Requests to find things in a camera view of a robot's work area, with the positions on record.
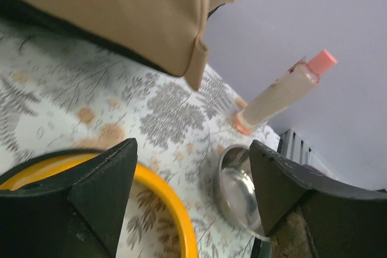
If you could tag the beige pet tent fabric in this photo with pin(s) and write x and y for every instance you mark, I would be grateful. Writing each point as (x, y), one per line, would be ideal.
(166, 35)

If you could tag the yellow double bowl stand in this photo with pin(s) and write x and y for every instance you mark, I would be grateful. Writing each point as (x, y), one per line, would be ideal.
(50, 164)

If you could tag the floral table mat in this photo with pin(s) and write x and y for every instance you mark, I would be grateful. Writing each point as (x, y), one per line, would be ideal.
(58, 92)

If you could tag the stainless steel pet bowl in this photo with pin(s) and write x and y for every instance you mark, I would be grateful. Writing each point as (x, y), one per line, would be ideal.
(234, 191)

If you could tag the pink capped bottle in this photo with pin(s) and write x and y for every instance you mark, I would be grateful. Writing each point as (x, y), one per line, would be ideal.
(297, 82)

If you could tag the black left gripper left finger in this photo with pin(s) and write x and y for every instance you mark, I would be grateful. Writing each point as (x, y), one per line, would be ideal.
(75, 213)

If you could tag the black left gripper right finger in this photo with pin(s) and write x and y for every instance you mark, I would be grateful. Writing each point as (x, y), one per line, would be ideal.
(307, 214)

